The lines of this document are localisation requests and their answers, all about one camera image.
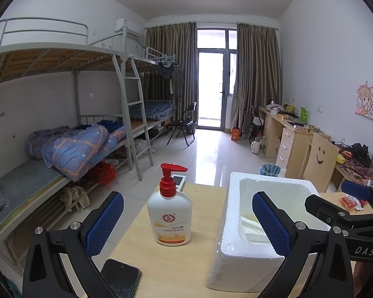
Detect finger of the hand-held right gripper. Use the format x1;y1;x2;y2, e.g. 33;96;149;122
305;194;373;232
341;180;373;206

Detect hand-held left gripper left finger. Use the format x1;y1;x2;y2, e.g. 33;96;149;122
22;191;125;298

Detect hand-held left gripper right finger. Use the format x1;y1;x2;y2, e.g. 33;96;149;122
252;191;355;298

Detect white foam box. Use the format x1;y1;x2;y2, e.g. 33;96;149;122
205;171;321;293

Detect red snack packet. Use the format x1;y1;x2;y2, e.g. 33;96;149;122
339;192;364;211

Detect desk with patterned cloth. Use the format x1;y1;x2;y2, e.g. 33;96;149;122
326;143;373;193

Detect black headphones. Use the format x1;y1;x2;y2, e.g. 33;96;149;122
351;143;372;165

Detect beige cloth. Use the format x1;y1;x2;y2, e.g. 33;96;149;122
60;186;91;213

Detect wooden smiley face chair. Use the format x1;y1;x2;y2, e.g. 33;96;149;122
298;133;339;193

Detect red plastic bag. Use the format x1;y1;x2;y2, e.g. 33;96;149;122
92;161;116;187

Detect blue striped trash bin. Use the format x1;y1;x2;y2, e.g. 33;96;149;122
259;163;282;177

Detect black smartphone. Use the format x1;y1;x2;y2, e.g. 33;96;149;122
99;258;142;298

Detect white lotion pump bottle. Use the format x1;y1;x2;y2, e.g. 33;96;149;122
147;163;193;247

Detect wooden desk with drawers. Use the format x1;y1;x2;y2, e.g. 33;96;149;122
258;106;331;177

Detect blue plaid quilt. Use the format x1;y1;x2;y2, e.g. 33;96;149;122
26;119;128;182

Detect white device with screen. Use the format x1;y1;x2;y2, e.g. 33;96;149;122
172;175;186;192

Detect white metal bunk ladder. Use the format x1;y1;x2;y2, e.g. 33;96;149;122
112;26;154;181

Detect black folding chair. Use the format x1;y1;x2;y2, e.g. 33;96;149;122
166;102;197;146

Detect brown curtain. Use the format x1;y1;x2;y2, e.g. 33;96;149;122
229;22;283;131
144;22;198;131

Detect glass balcony door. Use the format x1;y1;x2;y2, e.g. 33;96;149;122
196;29;238;129

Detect dark hanging clothes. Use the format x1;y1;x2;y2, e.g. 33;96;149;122
157;62;185;95

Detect white air conditioner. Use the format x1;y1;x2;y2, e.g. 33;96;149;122
116;18;145;39

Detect pink cartoon wall poster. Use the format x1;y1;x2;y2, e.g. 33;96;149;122
354;82;373;120

